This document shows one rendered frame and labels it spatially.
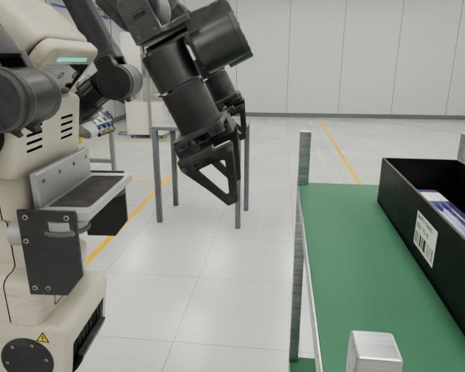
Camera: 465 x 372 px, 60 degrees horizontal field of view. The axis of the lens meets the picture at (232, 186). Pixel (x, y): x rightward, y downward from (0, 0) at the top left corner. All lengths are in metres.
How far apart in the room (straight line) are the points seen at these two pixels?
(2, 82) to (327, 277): 0.53
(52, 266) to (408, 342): 0.57
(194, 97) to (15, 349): 0.63
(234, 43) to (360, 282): 0.41
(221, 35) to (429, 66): 9.85
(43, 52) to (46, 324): 0.49
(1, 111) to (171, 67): 0.21
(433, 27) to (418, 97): 1.47
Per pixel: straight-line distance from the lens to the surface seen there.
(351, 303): 0.62
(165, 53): 0.50
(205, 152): 0.46
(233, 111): 0.89
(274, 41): 9.78
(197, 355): 2.00
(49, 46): 0.72
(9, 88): 0.55
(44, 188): 0.77
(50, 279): 0.79
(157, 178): 3.28
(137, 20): 0.50
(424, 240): 0.73
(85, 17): 1.00
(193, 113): 0.50
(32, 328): 0.89
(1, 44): 0.59
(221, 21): 0.50
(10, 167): 0.74
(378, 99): 10.05
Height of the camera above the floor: 1.28
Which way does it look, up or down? 17 degrees down
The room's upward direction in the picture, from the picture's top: straight up
